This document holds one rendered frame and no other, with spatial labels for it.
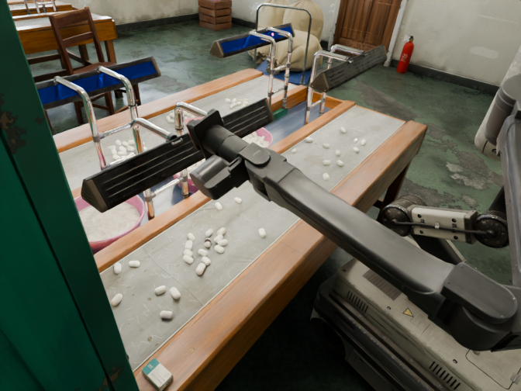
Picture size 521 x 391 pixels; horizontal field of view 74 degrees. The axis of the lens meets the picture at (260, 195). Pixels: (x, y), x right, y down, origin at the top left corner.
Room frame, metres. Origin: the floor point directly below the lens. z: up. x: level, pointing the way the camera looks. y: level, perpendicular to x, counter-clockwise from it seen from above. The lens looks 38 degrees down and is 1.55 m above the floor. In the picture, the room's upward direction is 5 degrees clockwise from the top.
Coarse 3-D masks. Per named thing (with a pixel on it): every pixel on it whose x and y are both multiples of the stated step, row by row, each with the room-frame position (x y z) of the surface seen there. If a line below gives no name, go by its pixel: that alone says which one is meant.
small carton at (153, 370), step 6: (156, 360) 0.37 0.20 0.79; (144, 366) 0.35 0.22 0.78; (150, 366) 0.35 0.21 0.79; (156, 366) 0.35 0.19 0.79; (162, 366) 0.35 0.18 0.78; (144, 372) 0.34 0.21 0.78; (150, 372) 0.34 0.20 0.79; (156, 372) 0.34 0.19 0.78; (162, 372) 0.34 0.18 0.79; (168, 372) 0.34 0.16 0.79; (150, 378) 0.33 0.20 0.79; (156, 378) 0.33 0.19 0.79; (162, 378) 0.33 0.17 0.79; (168, 378) 0.33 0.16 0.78; (156, 384) 0.32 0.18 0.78; (162, 384) 0.32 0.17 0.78
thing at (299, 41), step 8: (296, 32) 4.36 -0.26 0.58; (304, 32) 4.36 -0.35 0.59; (296, 40) 4.16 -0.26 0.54; (304, 40) 4.18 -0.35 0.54; (312, 40) 4.19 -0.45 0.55; (280, 48) 4.13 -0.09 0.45; (296, 48) 4.08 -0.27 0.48; (304, 48) 4.06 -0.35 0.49; (312, 48) 4.11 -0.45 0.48; (320, 48) 4.29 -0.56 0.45; (280, 56) 4.08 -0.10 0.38; (296, 56) 4.01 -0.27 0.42; (304, 56) 4.03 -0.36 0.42; (312, 56) 4.12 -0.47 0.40; (320, 56) 4.28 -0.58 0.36; (280, 64) 3.98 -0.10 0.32; (296, 64) 4.00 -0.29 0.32; (320, 64) 4.29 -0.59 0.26
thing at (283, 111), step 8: (248, 32) 1.86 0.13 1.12; (272, 32) 1.96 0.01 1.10; (280, 32) 1.93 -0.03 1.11; (272, 40) 1.78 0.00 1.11; (288, 40) 1.90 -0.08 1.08; (272, 48) 1.77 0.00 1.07; (288, 48) 1.90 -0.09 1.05; (272, 56) 1.77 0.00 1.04; (288, 56) 1.89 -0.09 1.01; (272, 64) 1.77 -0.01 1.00; (288, 64) 1.89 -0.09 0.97; (272, 72) 1.77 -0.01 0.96; (288, 72) 1.90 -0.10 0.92; (272, 80) 1.78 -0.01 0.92; (280, 88) 1.86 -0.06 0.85; (280, 112) 1.86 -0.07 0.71
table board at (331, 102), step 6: (276, 78) 2.32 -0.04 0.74; (312, 96) 2.13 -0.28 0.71; (318, 96) 2.11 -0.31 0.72; (330, 96) 2.08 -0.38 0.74; (330, 102) 2.06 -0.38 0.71; (336, 102) 2.03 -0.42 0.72; (330, 108) 2.05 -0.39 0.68; (384, 114) 1.88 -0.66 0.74; (402, 120) 1.81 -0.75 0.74; (420, 144) 1.73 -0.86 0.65
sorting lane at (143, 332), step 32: (320, 128) 1.63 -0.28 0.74; (352, 128) 1.67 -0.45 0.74; (384, 128) 1.70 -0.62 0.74; (288, 160) 1.30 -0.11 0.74; (320, 160) 1.33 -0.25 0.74; (352, 160) 1.35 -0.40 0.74; (256, 192) 1.05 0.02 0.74; (192, 224) 0.85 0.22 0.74; (224, 224) 0.86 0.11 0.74; (256, 224) 0.87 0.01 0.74; (288, 224) 0.89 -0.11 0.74; (128, 256) 0.69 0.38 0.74; (160, 256) 0.70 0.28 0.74; (192, 256) 0.71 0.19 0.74; (224, 256) 0.72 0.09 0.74; (256, 256) 0.73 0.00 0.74; (128, 288) 0.58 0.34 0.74; (192, 288) 0.59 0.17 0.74; (224, 288) 0.60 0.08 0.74; (128, 320) 0.48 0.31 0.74; (160, 320) 0.49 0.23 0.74; (128, 352) 0.40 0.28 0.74
